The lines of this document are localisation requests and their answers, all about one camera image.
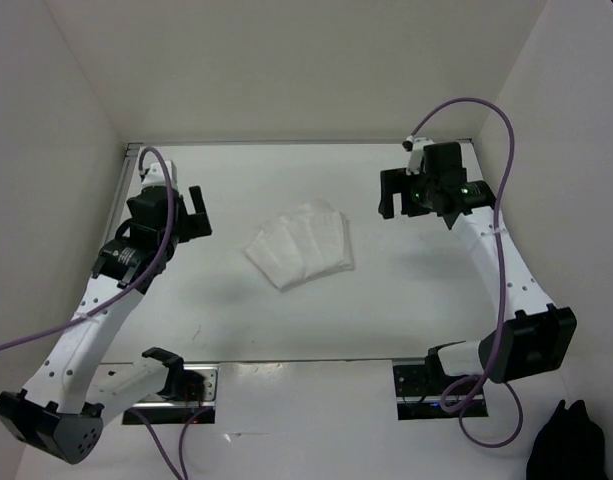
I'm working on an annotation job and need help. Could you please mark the white pleated skirt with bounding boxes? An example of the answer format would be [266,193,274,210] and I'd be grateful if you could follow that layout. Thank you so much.
[243,199,355,291]

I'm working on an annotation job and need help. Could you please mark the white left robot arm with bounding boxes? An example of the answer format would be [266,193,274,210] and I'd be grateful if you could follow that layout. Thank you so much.
[0,186,212,465]

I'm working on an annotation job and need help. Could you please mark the dark folded garment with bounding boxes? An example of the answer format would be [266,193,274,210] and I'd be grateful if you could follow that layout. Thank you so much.
[526,400,608,479]

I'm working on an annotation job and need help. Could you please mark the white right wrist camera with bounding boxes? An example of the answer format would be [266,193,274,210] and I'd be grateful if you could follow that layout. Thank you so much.
[402,135,434,175]

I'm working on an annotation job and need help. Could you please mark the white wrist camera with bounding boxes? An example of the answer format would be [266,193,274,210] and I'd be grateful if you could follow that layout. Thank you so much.
[402,135,434,175]
[139,160,178,191]

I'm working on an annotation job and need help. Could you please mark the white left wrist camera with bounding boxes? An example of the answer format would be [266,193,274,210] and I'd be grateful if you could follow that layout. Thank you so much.
[139,160,178,191]

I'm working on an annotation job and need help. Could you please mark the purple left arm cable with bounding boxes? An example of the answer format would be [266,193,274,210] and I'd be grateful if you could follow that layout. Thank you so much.
[0,146,217,480]

